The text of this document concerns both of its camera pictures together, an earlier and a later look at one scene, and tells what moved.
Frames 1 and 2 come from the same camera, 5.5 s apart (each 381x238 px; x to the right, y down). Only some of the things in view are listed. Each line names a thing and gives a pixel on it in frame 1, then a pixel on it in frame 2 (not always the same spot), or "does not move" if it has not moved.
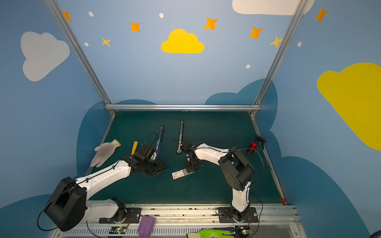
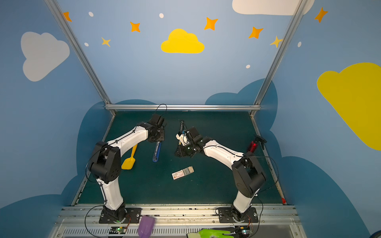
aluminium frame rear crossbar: [182, 106] does not move
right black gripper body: [192, 163] → [181, 148]
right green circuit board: [243, 230] does not move
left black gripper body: [155, 166] → [159, 137]
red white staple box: [179, 173] does not move
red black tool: [254, 144] does not move
